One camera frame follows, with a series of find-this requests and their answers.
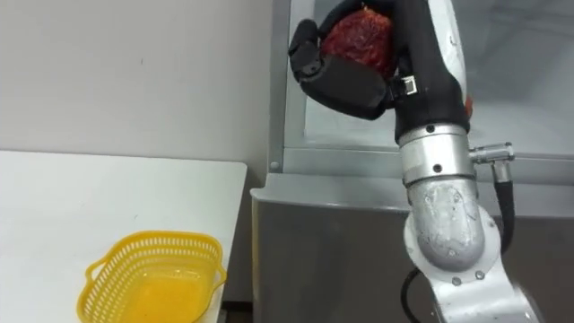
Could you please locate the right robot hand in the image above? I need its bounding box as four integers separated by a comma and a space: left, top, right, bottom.
287, 0, 472, 144

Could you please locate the dark red fruit soft toy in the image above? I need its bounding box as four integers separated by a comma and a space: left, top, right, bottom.
319, 4, 398, 80

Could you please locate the grey fridge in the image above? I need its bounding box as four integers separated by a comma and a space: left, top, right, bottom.
249, 0, 574, 323

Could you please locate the white desk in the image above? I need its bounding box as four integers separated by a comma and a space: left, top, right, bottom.
0, 150, 248, 323

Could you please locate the yellow plastic basket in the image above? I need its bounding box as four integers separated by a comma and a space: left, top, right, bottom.
75, 230, 229, 323

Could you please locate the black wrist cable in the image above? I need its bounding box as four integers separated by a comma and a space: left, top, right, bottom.
400, 142, 517, 323

